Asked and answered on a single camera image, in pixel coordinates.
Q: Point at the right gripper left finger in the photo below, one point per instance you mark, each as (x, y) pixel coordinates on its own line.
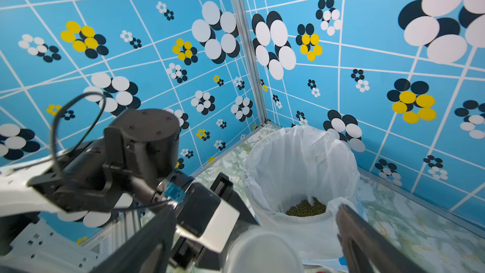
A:
(148, 250)

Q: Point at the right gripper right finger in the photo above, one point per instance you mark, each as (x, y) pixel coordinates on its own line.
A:
(365, 249)

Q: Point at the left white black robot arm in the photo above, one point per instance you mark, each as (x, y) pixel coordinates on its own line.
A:
(137, 155)

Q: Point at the pile of mung beans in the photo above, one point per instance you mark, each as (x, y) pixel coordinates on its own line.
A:
(307, 209)

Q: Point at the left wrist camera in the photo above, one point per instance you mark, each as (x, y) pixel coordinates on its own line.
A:
(201, 215)

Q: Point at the tall clear jar white lid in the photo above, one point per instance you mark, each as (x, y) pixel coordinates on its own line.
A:
(253, 249)

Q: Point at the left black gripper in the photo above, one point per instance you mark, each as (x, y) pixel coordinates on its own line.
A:
(186, 252)

